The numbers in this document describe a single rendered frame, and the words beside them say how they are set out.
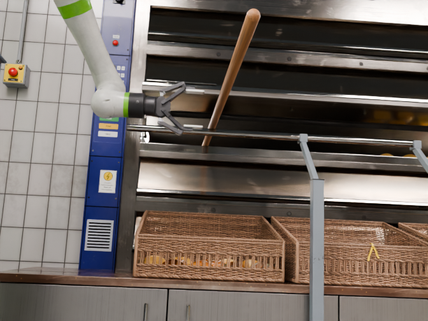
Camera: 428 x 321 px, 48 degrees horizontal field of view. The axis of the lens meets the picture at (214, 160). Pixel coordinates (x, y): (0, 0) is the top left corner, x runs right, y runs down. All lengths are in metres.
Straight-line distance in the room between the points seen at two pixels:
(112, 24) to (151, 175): 0.77
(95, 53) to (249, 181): 0.96
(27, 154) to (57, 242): 0.44
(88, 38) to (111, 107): 0.26
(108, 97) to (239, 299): 0.85
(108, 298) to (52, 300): 0.19
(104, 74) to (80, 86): 0.59
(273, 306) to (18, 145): 1.40
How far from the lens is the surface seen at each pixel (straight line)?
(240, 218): 2.26
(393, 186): 2.53
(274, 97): 2.28
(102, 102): 1.77
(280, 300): 1.78
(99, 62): 1.86
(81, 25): 1.82
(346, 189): 2.43
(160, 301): 1.74
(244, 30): 1.13
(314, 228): 1.74
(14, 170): 2.43
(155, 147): 2.33
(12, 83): 2.47
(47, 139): 2.42
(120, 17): 2.53
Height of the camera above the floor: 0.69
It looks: 10 degrees up
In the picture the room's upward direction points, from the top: 3 degrees clockwise
